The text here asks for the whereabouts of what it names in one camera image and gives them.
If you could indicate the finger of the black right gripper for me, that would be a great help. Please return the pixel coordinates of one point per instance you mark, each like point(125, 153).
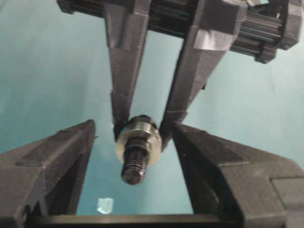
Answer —
point(126, 29)

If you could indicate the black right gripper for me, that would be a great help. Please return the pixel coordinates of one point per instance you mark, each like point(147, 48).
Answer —
point(210, 28)

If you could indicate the dark threaded metal shaft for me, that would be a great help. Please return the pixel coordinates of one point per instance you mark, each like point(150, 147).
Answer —
point(135, 163)

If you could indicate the small white plastic piece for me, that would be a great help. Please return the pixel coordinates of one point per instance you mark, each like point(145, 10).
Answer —
point(105, 205)

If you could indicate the silver metal washer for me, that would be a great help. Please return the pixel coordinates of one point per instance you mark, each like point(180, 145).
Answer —
point(141, 134)

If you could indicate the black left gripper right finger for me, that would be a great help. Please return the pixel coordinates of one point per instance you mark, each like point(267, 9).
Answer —
point(255, 188)

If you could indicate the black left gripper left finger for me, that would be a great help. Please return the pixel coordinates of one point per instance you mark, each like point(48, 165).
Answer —
point(45, 177)

